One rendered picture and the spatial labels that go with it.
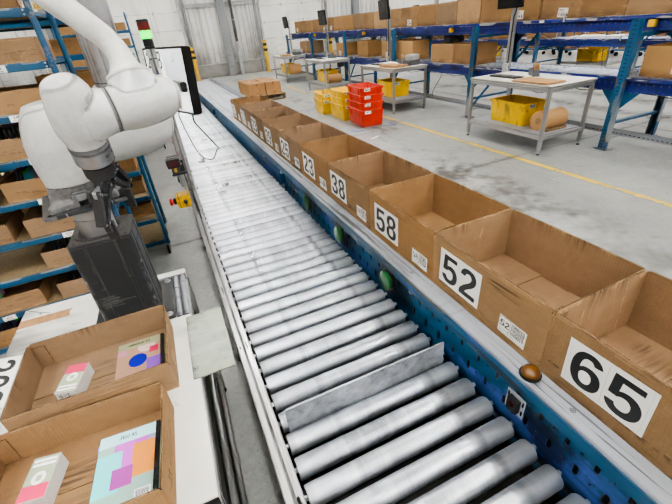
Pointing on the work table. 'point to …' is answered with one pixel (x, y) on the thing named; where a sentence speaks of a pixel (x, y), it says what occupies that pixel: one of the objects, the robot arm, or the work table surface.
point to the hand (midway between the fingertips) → (123, 218)
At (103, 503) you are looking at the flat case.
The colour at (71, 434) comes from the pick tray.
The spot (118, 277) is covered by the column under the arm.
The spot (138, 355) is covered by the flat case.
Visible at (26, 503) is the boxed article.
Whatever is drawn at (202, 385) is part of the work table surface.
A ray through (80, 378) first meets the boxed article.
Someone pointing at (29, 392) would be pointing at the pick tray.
